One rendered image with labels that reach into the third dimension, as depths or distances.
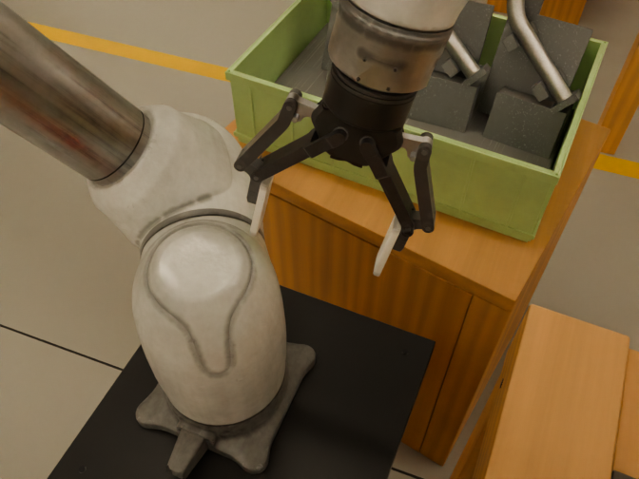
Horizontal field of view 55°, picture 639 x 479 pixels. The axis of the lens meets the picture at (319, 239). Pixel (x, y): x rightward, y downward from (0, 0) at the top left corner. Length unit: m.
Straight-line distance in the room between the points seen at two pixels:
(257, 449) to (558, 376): 0.40
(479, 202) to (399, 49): 0.68
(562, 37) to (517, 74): 0.10
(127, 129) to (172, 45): 2.37
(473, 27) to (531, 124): 0.22
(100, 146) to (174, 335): 0.22
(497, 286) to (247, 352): 0.56
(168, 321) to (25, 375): 1.44
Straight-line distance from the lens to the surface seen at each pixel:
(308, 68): 1.38
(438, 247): 1.12
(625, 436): 0.91
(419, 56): 0.49
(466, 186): 1.10
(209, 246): 0.63
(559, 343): 0.92
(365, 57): 0.49
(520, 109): 1.23
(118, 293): 2.10
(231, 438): 0.80
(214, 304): 0.60
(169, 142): 0.73
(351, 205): 1.16
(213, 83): 2.80
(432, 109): 1.25
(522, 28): 1.21
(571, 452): 0.86
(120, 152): 0.72
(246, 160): 0.60
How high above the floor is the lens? 1.65
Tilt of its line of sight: 51 degrees down
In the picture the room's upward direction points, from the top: straight up
